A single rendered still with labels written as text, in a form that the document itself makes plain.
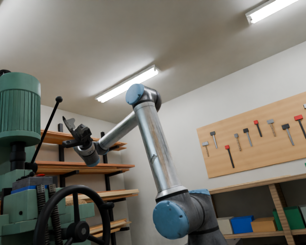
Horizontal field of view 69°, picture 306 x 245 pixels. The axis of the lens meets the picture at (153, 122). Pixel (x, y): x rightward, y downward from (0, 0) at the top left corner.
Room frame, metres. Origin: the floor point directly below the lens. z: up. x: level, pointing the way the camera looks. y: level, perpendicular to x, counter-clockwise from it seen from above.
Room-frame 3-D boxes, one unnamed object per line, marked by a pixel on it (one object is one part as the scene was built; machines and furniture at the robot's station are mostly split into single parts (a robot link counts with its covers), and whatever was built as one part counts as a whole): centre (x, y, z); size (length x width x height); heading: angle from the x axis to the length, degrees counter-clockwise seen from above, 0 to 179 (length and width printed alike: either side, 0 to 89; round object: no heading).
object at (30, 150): (1.14, 0.72, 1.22); 0.09 x 0.08 x 0.15; 63
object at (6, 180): (0.92, 0.61, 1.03); 0.14 x 0.07 x 0.09; 63
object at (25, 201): (0.78, 0.45, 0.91); 0.15 x 0.14 x 0.09; 153
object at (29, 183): (0.78, 0.44, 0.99); 0.13 x 0.11 x 0.06; 153
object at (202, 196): (1.15, -0.13, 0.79); 0.17 x 0.15 x 0.18; 144
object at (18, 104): (0.91, 0.60, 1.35); 0.18 x 0.18 x 0.31
